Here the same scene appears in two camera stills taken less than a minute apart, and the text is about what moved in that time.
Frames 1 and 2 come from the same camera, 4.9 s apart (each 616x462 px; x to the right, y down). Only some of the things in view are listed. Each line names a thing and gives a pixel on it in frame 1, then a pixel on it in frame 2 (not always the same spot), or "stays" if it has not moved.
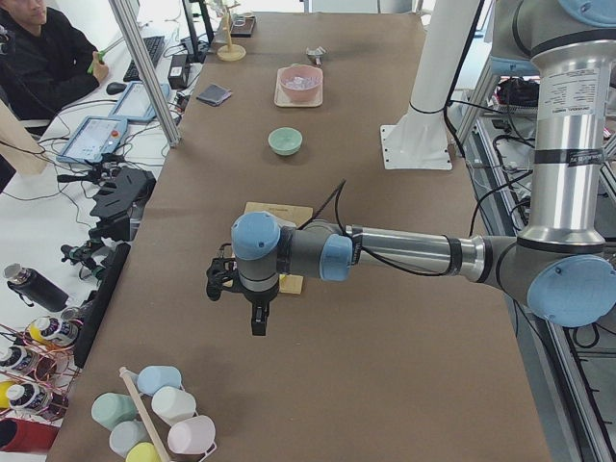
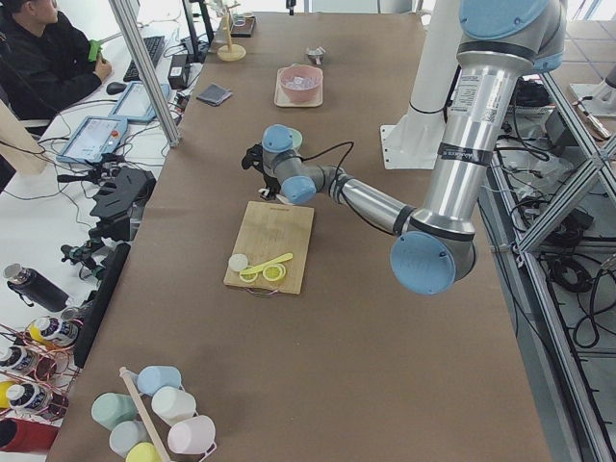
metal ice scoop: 316,54 stays
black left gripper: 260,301 to 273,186
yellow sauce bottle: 53,330 stays
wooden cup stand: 230,52 stays
